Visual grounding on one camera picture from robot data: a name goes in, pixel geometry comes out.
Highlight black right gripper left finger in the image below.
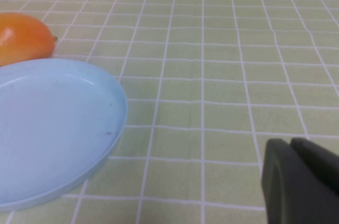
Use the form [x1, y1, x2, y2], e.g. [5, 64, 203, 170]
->
[261, 138, 339, 224]

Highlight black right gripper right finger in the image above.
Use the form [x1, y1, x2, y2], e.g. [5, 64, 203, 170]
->
[290, 137, 339, 198]

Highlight orange rounded mango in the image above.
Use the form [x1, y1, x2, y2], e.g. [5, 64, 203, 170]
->
[0, 12, 58, 67]

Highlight light blue round plate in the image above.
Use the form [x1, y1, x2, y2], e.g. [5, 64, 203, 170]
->
[0, 58, 129, 213]

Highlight green checked tablecloth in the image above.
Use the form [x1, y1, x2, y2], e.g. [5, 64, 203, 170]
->
[0, 0, 339, 224]

